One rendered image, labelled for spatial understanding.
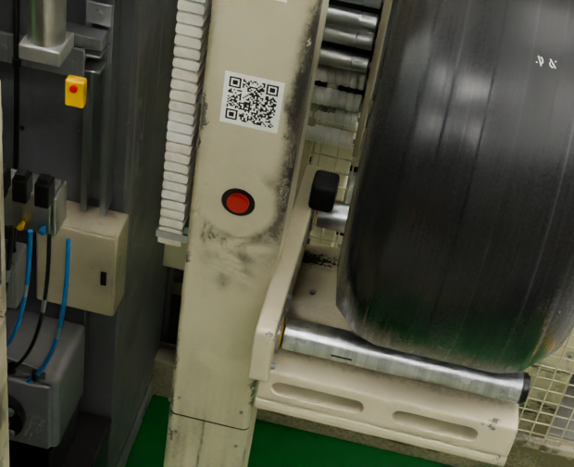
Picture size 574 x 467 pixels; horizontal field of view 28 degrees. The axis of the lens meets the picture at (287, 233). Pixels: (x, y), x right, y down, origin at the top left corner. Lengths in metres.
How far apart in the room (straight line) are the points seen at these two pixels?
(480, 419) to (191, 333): 0.44
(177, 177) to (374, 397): 0.40
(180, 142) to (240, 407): 0.48
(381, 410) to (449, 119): 0.50
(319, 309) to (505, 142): 0.61
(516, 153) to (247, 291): 0.52
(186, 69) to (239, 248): 0.28
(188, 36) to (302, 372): 0.49
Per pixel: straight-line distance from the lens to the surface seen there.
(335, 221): 1.79
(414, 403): 1.60
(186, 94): 1.49
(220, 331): 1.71
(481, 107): 1.27
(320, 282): 1.84
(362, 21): 1.83
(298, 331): 1.58
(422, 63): 1.29
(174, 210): 1.60
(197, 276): 1.65
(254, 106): 1.46
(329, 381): 1.60
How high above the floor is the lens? 2.01
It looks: 39 degrees down
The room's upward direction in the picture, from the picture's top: 10 degrees clockwise
